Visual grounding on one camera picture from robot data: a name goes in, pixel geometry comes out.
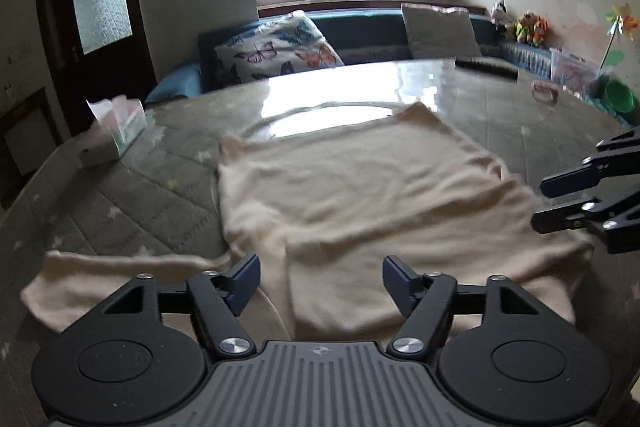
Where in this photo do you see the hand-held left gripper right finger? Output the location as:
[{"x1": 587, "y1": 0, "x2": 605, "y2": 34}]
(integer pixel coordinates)
[{"x1": 382, "y1": 255, "x2": 548, "y2": 360}]

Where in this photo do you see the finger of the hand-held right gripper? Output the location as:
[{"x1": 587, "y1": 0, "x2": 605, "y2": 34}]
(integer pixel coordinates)
[
  {"x1": 531, "y1": 193, "x2": 640, "y2": 254},
  {"x1": 540, "y1": 129, "x2": 640, "y2": 199}
]

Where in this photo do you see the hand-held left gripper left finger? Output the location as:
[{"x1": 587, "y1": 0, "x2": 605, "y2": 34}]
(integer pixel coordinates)
[{"x1": 95, "y1": 253, "x2": 262, "y2": 360}]

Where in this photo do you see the cream knit garment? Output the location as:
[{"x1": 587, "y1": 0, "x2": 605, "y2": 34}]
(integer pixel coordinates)
[{"x1": 20, "y1": 102, "x2": 596, "y2": 333}]

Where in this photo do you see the green plastic bowl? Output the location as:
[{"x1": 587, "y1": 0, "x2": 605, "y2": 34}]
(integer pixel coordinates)
[{"x1": 603, "y1": 79, "x2": 637, "y2": 112}]

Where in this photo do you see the clear plastic storage box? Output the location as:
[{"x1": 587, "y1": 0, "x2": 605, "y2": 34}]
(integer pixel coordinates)
[{"x1": 548, "y1": 48, "x2": 601, "y2": 100}]

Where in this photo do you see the black remote control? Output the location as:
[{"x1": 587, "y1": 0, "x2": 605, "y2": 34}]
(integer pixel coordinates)
[{"x1": 454, "y1": 55, "x2": 519, "y2": 81}]

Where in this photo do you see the orange plush toy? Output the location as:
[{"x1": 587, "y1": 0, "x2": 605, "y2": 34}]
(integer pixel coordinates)
[{"x1": 531, "y1": 14, "x2": 550, "y2": 48}]

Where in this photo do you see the colourful pinwheel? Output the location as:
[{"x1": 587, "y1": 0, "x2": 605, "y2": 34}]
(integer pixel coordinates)
[{"x1": 599, "y1": 3, "x2": 640, "y2": 70}]

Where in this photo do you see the black and white plush toy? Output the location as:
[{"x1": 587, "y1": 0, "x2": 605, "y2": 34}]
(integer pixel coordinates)
[{"x1": 490, "y1": 0, "x2": 513, "y2": 38}]

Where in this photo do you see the tissue box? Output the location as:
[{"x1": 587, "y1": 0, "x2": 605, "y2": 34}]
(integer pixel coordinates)
[{"x1": 80, "y1": 94, "x2": 148, "y2": 168}]

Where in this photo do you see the plain grey pillow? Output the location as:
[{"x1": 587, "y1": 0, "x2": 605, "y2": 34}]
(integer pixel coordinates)
[{"x1": 401, "y1": 3, "x2": 483, "y2": 59}]

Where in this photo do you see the butterfly print pillow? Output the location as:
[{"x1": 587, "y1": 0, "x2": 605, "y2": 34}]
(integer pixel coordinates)
[{"x1": 214, "y1": 10, "x2": 345, "y2": 85}]

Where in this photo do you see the frosted glass wooden door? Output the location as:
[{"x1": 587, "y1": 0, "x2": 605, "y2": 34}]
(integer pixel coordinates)
[{"x1": 32, "y1": 0, "x2": 158, "y2": 138}]

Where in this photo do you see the blue sofa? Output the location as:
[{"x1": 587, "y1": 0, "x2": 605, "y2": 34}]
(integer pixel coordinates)
[{"x1": 144, "y1": 7, "x2": 553, "y2": 104}]

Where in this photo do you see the pink hair tie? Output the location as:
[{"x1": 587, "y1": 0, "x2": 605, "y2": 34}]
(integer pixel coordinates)
[{"x1": 531, "y1": 80, "x2": 560, "y2": 105}]

